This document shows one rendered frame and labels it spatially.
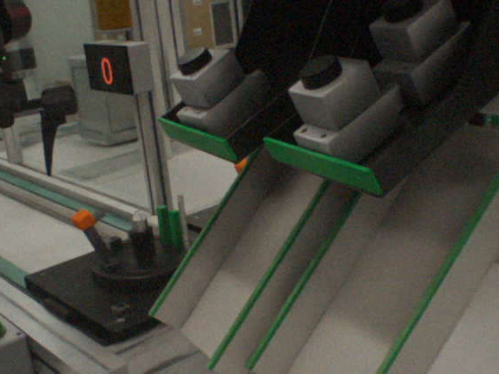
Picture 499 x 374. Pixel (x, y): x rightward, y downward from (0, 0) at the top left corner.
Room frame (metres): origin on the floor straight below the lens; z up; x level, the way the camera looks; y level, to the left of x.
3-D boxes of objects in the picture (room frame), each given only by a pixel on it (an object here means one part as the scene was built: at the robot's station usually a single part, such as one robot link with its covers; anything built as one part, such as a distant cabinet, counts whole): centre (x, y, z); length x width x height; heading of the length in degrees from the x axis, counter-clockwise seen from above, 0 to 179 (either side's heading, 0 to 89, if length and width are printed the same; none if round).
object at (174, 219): (0.90, 0.11, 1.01); 0.01 x 0.01 x 0.05; 39
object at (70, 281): (0.89, 0.15, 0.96); 0.24 x 0.24 x 0.02; 39
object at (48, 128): (0.87, 0.23, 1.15); 0.06 x 0.04 x 0.07; 14
